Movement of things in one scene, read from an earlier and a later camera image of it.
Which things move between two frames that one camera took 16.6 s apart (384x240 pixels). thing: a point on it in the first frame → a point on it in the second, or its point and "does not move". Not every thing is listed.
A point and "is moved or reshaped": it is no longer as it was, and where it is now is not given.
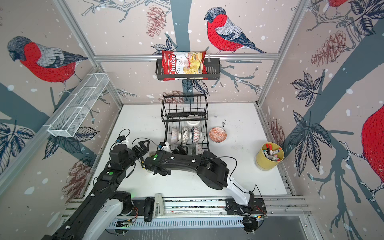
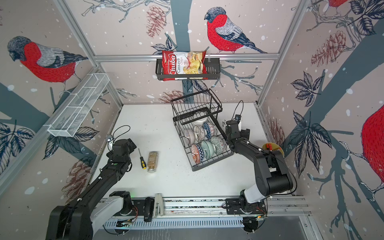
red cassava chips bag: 175,62 does not move
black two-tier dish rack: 186,117 is moved or reshaped
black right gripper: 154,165 → 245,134
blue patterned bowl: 195,134 → 209,128
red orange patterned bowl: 217,134 → 197,154
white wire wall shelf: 70,116 does not move
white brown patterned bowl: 185,132 → 199,133
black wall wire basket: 213,69 does not move
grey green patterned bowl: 196,149 → 219,144
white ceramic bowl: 191,123 → 200,122
